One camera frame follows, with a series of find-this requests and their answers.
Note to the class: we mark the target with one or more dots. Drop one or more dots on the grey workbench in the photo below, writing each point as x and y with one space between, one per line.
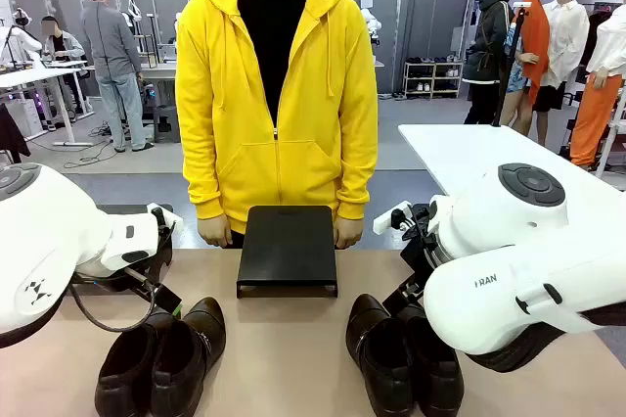
161 94

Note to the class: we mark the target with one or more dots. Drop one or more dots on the yellow sleeved left forearm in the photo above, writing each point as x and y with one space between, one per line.
357 177

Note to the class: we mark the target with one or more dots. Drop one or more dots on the person's right hand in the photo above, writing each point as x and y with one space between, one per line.
215 232

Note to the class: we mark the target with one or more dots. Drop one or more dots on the mannequin in orange shirt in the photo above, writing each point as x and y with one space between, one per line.
535 40

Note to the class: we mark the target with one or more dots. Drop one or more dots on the dark hanging jacket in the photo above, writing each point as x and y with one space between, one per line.
11 133

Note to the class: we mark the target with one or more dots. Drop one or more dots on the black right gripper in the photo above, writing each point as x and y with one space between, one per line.
420 255

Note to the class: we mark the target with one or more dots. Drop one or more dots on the white office desk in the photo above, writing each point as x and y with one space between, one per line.
34 77

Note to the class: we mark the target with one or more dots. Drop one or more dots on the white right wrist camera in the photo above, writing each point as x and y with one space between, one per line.
386 222

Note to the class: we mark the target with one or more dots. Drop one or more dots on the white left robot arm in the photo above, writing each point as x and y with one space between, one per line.
39 221

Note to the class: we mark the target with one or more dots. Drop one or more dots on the seated person in grey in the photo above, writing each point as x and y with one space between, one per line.
61 45

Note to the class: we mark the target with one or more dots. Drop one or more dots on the black shoe stand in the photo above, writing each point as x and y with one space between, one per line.
288 245

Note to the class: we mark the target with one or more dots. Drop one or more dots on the mannequin in black jacket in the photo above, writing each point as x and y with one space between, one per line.
491 45

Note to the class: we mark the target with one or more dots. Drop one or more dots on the white humanoid figure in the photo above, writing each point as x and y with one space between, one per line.
19 42

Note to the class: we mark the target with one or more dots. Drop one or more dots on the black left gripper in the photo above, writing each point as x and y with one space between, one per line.
165 250

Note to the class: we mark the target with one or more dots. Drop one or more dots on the mannequin in orange trousers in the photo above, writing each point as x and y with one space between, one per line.
599 104

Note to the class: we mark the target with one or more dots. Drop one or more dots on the man in grey jacket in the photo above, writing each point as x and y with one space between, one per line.
110 45

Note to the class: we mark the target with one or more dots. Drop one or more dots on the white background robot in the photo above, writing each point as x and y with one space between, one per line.
371 25

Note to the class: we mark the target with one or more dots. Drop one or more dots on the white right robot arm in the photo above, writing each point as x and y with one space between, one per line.
489 241

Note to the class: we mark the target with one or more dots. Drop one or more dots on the white shoe rack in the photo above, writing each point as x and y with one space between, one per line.
433 77

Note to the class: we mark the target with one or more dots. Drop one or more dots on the person's left hand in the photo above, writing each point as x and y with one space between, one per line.
348 233

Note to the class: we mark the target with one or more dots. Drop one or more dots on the yellow sleeved right forearm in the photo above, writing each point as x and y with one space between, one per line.
203 177

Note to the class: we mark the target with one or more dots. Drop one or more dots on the person in yellow hoodie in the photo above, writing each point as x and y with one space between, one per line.
274 94

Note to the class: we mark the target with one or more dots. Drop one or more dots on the black leather dress shoe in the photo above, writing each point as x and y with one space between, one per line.
435 373
122 373
376 358
191 358

